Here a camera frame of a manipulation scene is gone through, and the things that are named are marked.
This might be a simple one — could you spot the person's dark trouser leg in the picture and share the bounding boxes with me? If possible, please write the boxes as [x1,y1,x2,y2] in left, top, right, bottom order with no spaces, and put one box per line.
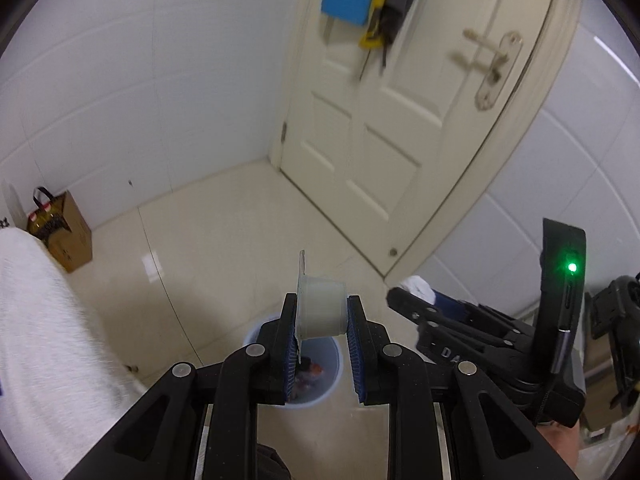
[256,442,293,480]

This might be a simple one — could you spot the white fluffy table cover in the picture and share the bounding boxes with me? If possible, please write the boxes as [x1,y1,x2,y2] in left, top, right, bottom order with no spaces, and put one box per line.
[0,227,148,480]

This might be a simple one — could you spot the cream panel door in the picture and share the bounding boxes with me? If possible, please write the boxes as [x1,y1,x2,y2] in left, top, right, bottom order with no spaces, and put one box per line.
[270,0,583,278]

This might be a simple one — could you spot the person's right forearm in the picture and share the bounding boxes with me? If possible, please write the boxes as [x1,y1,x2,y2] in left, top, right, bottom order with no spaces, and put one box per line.
[540,417,582,480]

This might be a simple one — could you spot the white plastic cup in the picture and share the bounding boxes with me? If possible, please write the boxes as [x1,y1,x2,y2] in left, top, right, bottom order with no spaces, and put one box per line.
[295,250,349,363]

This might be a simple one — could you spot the blue trash bin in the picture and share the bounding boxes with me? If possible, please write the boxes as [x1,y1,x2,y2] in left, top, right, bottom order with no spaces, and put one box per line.
[243,316,345,411]

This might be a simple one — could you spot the yellow tool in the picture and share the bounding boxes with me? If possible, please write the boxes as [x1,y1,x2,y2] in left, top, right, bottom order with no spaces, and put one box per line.
[360,0,393,51]

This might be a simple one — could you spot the black device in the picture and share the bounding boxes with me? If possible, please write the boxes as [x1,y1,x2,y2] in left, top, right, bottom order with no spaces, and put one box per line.
[590,274,640,413]

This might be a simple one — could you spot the metal door handle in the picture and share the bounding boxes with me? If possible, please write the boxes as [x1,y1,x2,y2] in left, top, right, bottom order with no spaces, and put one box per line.
[451,29,523,111]

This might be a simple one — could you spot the white plastic bag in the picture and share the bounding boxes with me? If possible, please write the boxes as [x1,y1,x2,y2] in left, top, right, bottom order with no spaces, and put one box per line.
[580,420,640,480]

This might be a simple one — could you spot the white tissue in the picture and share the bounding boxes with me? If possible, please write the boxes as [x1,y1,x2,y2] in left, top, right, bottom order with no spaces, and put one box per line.
[404,276,437,306]

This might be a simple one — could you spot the brown cardboard box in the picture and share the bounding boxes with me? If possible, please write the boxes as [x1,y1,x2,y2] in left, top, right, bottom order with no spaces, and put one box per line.
[47,190,94,274]

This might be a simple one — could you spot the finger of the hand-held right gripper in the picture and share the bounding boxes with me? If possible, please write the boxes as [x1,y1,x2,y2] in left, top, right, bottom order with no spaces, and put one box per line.
[435,291,533,356]
[387,287,506,376]

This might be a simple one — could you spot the gold bag with black handles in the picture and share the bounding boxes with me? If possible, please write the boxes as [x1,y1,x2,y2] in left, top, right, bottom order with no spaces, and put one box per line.
[26,186,71,248]

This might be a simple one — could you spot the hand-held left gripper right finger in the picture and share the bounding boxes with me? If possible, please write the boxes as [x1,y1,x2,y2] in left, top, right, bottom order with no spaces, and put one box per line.
[346,295,578,480]

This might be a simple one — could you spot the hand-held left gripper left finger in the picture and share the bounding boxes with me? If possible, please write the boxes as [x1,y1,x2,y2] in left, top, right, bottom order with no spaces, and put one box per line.
[65,292,302,480]

